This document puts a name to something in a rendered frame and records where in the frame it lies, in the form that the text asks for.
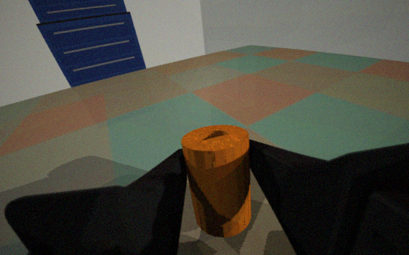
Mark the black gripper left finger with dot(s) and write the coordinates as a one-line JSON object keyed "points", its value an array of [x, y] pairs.
{"points": [[145, 217]]}

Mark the orange cylinder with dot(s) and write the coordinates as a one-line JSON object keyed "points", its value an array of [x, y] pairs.
{"points": [[217, 161]]}

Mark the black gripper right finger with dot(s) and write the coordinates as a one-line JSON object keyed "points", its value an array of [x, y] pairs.
{"points": [[316, 200]]}

